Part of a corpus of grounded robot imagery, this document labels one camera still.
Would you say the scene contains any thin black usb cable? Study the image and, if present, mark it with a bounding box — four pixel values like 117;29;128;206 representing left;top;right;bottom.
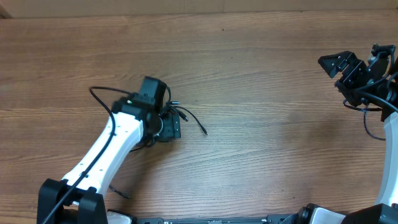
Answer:
108;105;208;200

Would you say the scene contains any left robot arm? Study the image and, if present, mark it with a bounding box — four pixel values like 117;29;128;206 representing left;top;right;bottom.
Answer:
37;77;181;223

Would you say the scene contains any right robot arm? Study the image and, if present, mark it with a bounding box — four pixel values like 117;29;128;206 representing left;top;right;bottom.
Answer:
284;44;397;224

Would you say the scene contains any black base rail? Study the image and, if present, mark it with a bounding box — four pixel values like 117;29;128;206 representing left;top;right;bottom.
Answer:
105;213;312;224

